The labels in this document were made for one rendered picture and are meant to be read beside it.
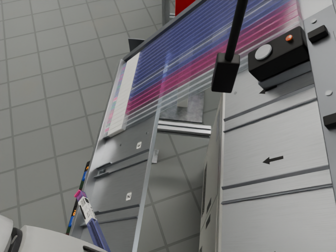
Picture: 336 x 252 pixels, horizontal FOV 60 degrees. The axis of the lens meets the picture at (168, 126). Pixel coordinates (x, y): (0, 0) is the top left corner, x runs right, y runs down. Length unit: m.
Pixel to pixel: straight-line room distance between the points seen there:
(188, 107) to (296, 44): 1.31
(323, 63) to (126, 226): 0.40
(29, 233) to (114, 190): 0.36
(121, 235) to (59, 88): 1.42
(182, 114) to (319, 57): 1.33
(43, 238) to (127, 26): 1.96
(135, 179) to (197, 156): 0.97
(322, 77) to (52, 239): 0.29
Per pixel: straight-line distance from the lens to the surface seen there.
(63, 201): 1.51
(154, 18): 2.22
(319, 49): 0.35
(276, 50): 0.41
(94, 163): 0.72
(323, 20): 0.38
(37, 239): 0.28
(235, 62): 0.29
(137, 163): 0.59
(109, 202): 0.62
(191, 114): 1.64
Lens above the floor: 1.37
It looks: 58 degrees down
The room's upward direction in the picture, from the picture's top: straight up
